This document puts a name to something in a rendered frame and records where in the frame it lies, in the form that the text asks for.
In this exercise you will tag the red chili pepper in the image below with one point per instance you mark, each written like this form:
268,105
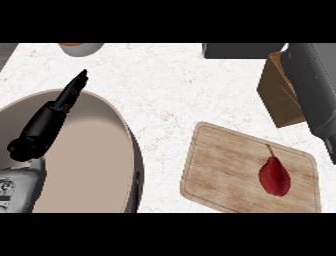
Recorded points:
275,178

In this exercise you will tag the dark grey box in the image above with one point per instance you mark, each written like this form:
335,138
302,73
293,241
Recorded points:
240,50

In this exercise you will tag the small grey bowl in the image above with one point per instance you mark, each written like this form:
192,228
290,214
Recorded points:
83,50

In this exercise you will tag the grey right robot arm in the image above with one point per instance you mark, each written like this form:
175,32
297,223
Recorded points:
319,86

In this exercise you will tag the wooden cutting board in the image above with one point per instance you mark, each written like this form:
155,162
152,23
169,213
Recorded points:
225,173

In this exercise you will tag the large beige bowl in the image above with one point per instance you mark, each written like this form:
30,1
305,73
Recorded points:
90,160

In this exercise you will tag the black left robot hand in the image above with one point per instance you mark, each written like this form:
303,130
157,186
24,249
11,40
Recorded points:
46,128

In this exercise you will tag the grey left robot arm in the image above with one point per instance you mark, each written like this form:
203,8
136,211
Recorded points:
11,190

